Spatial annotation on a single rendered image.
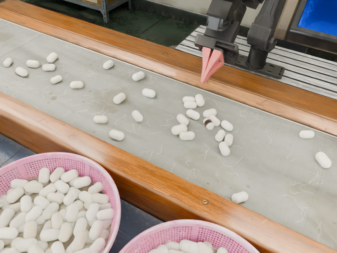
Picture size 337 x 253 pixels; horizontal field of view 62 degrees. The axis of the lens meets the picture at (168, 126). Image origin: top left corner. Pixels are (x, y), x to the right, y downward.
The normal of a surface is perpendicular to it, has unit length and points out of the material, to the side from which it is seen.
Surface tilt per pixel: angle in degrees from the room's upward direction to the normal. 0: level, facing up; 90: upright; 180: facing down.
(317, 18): 58
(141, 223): 0
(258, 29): 75
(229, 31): 40
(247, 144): 0
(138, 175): 0
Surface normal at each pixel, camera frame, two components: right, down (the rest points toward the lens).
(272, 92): 0.04, -0.71
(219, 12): -0.27, -0.16
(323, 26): -0.38, 0.13
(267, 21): -0.63, 0.30
